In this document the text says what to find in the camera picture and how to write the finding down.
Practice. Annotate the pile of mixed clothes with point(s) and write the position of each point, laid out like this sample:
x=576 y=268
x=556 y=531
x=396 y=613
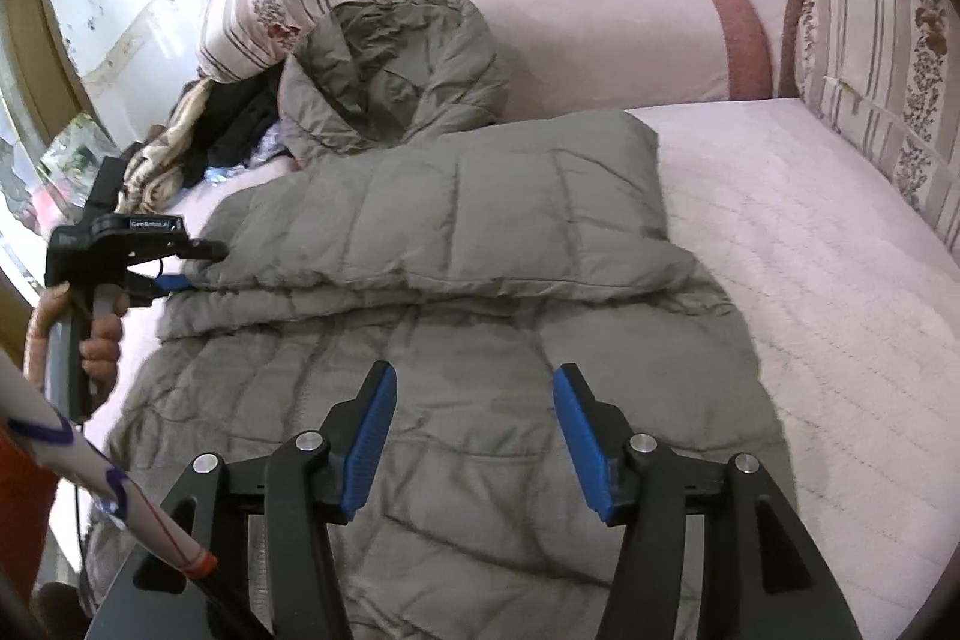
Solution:
x=202 y=134

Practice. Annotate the pink sofa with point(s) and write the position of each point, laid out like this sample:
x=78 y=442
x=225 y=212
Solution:
x=787 y=220

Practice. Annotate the white patterned sleeve forearm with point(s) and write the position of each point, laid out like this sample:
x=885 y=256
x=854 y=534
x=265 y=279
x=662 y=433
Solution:
x=97 y=460

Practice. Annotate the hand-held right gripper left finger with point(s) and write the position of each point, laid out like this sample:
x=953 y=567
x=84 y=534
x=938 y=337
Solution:
x=369 y=439

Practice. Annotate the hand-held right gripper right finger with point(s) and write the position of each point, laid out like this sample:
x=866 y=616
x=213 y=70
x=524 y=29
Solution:
x=583 y=439

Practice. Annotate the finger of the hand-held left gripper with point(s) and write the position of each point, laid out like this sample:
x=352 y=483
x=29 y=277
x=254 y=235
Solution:
x=202 y=250
x=166 y=286

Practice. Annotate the grey puffer jacket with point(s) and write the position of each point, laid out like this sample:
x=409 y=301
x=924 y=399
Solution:
x=450 y=310

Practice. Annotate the person's left hand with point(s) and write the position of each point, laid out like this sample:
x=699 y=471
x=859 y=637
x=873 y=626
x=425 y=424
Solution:
x=101 y=347

